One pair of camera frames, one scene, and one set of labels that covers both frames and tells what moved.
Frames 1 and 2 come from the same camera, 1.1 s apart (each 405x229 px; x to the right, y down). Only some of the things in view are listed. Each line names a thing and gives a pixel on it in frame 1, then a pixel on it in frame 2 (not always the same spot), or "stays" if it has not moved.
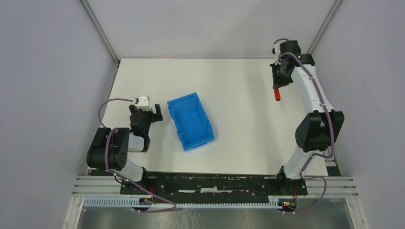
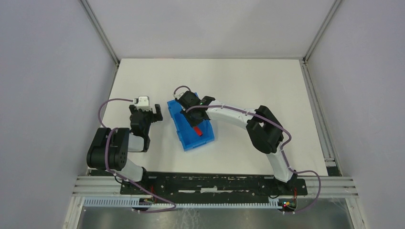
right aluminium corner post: (333, 10) stays
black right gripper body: (282, 75) → (192, 120)
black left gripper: (133, 109) stays
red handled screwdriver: (277, 94) → (199, 132)
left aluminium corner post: (96, 23) stays
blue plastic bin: (191, 122) stays
